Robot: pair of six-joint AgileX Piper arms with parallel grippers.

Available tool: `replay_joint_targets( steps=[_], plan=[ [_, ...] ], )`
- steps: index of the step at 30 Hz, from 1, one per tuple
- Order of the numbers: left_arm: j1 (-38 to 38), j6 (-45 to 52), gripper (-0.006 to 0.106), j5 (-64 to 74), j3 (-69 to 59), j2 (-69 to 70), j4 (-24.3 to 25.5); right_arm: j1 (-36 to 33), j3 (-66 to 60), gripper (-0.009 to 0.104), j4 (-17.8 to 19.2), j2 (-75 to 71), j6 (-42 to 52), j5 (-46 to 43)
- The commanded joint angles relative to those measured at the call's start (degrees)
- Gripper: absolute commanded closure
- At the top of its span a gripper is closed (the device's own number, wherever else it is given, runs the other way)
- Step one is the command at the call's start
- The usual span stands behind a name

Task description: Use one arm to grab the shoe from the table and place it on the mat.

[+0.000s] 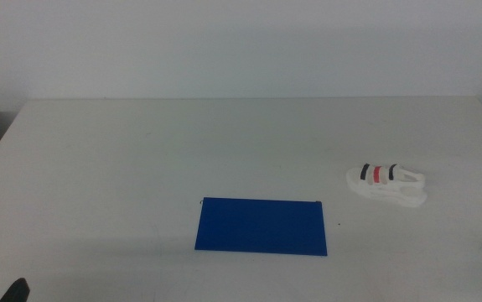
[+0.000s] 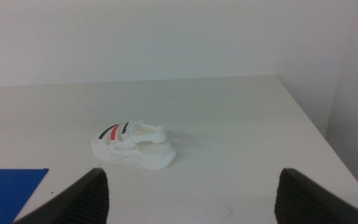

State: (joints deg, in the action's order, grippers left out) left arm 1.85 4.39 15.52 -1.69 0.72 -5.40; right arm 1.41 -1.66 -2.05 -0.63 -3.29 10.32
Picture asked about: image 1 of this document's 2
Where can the blue rectangular mat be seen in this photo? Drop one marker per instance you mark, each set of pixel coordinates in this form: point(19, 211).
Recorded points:
point(261, 226)

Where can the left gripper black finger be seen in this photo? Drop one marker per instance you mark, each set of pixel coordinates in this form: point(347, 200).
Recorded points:
point(17, 291)

